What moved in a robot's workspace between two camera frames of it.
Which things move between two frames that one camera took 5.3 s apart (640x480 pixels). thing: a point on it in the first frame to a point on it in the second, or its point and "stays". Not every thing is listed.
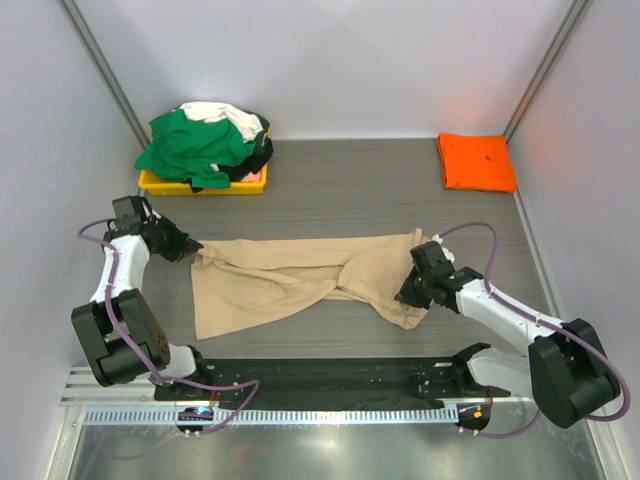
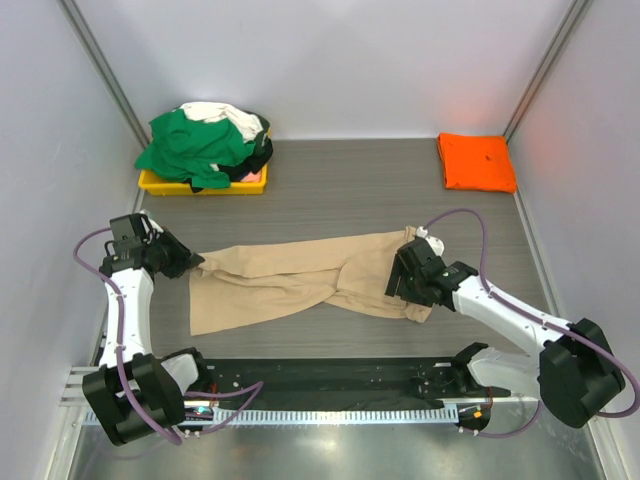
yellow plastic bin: [159, 185] stays
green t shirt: [193, 150] stays
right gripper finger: [406, 286] to [399, 267]
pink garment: [252, 177] stays
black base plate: [329, 383] stays
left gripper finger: [178, 256] to [176, 272]
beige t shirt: [236, 283] stays
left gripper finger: [193, 246] to [192, 261]
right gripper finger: [418, 302] stays
